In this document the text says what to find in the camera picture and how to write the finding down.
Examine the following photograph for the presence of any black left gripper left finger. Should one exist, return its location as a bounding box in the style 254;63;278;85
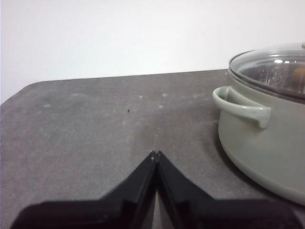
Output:
9;150;158;229

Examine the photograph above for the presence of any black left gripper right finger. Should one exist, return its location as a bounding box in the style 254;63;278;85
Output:
156;150;302;229

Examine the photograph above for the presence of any glass lid with green knob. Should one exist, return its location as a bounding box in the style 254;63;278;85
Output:
228;42;305;96

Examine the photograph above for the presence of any pale green electric pot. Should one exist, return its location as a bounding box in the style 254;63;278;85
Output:
212;69;305;206

